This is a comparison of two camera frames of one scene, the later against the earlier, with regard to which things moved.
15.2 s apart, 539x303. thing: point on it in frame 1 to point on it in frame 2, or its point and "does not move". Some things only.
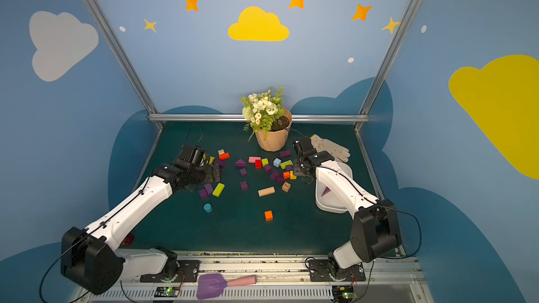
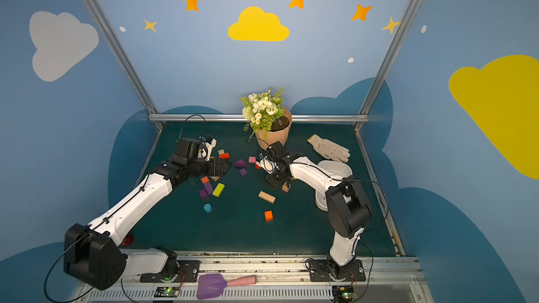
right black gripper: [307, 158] to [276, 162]
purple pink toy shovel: [210, 286] does not move
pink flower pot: [278, 137] does not move
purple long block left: [208, 189] does not move
